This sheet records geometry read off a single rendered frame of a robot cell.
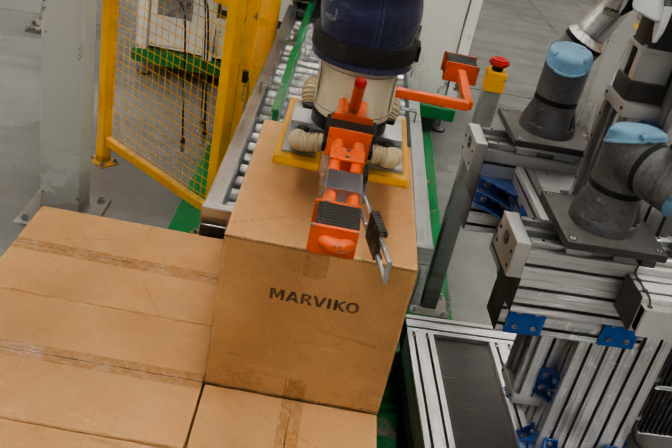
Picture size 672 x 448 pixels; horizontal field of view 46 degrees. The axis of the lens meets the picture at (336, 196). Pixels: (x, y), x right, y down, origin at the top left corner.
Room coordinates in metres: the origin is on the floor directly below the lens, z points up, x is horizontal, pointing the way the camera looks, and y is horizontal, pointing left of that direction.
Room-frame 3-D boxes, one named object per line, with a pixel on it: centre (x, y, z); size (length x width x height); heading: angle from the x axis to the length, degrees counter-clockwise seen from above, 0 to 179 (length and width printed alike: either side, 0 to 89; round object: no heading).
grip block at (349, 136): (1.40, 0.00, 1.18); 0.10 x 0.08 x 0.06; 92
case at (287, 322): (1.65, 0.02, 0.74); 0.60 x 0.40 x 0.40; 2
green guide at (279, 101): (3.53, 0.36, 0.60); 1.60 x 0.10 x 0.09; 2
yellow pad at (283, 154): (1.65, 0.10, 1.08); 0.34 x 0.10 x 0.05; 2
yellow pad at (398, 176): (1.66, -0.09, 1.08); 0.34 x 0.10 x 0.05; 2
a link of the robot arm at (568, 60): (2.06, -0.53, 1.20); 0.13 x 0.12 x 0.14; 167
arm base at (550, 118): (2.05, -0.53, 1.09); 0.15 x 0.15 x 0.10
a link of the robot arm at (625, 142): (1.56, -0.59, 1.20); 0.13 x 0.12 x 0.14; 33
